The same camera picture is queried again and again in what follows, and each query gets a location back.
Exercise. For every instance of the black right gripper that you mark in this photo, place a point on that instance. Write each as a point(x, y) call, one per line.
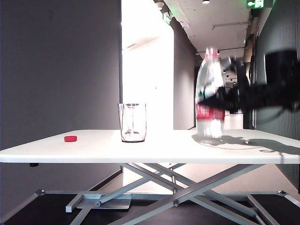
point(248, 97)

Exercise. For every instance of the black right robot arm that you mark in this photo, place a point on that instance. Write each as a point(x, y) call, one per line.
point(281, 79)

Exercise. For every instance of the black knob under table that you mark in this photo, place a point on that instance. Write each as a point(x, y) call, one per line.
point(34, 164)

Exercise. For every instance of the small green exit sign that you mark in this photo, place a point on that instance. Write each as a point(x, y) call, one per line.
point(166, 18)

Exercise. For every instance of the grey scissor table frame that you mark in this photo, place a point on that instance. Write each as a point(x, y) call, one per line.
point(187, 192)

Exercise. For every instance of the clear glass mug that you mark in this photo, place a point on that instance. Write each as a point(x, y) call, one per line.
point(132, 126)

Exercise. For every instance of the red bottle cap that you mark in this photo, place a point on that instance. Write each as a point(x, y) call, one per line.
point(70, 138)

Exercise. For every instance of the mineral water bottle red label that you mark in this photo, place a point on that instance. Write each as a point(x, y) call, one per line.
point(209, 126)

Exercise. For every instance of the large green exit sign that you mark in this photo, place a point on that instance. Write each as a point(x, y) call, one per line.
point(259, 3)

